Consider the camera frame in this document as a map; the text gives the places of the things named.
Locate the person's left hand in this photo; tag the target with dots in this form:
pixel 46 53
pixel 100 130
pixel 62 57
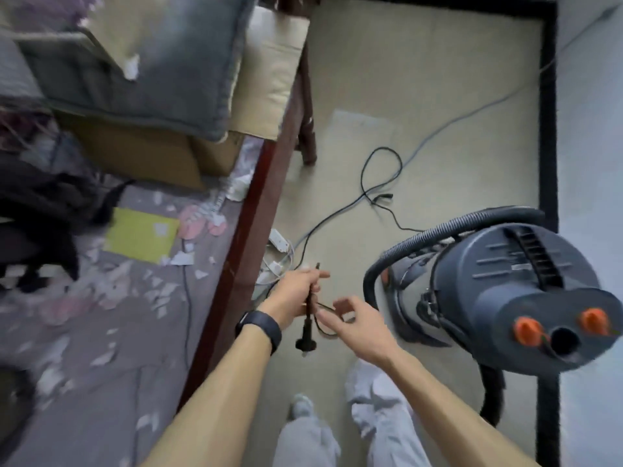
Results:
pixel 292 296

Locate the person's right hand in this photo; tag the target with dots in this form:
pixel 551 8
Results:
pixel 372 335

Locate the grey vacuum cleaner orange knobs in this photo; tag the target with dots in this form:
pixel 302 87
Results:
pixel 511 296

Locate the person's left forearm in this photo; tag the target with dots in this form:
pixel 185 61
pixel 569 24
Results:
pixel 209 408

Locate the person's right forearm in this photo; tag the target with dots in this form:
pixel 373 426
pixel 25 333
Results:
pixel 452 413

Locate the long white power strip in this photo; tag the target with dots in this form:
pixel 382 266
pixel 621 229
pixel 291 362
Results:
pixel 268 277

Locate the black smartwatch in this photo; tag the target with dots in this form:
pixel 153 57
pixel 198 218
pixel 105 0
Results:
pixel 260 328

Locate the light grey trousers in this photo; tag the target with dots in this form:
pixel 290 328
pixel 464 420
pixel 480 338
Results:
pixel 389 423

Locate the white shoe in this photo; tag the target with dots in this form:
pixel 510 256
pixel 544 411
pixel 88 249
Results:
pixel 302 406

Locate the scattered white paper scraps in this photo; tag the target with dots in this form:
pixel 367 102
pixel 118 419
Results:
pixel 182 259

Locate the white crumpled tissue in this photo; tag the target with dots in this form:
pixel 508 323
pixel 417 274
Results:
pixel 236 189

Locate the yellow card sheet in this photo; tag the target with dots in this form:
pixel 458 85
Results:
pixel 141 235

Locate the brown cardboard box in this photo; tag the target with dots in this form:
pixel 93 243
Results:
pixel 267 77

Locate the grey cushion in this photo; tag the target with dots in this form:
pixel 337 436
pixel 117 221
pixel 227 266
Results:
pixel 185 68

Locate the black cloth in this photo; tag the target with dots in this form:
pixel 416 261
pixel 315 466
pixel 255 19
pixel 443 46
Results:
pixel 44 213

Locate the black baseboard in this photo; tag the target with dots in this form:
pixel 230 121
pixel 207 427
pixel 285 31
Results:
pixel 547 116

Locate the dark red wooden bed frame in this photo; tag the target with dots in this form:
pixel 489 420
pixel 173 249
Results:
pixel 243 238

